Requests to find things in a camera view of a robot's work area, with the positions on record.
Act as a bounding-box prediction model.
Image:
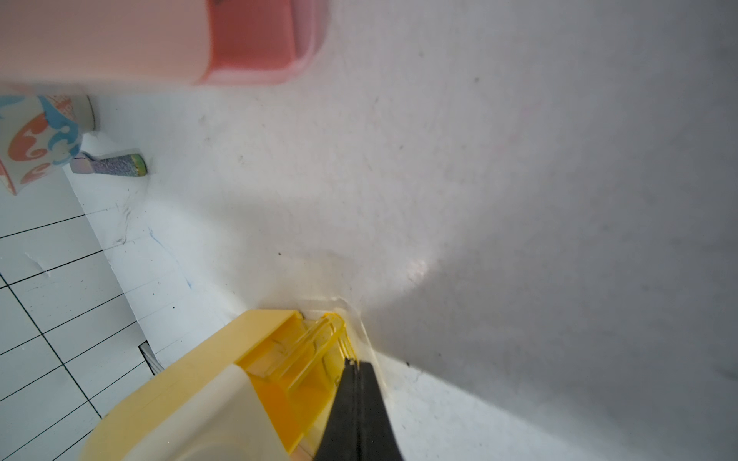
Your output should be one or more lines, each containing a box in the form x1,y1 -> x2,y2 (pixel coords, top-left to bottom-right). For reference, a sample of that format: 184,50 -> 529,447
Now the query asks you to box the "pink sharpener top row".
1,1 -> 330,93

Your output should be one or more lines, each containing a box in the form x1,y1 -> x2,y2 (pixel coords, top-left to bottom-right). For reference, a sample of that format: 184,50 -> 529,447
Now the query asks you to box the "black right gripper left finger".
313,359 -> 359,461

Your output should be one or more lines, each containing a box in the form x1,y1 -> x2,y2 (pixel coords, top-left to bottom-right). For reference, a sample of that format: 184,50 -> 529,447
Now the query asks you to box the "yellow sharpener row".
80,309 -> 303,460

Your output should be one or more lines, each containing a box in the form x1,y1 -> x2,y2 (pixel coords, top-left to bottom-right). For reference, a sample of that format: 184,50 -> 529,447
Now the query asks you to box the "yellow tray row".
236,311 -> 357,460

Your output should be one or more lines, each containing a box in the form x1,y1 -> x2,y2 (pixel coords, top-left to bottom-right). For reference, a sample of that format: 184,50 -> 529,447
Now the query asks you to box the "patterned ceramic bowl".
1,95 -> 96,196

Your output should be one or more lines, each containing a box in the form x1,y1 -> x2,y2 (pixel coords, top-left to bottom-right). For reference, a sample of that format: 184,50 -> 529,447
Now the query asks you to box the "iridescent pen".
69,152 -> 148,178

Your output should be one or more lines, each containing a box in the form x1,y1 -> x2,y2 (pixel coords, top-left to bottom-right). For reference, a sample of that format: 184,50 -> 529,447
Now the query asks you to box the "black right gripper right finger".
356,361 -> 404,461

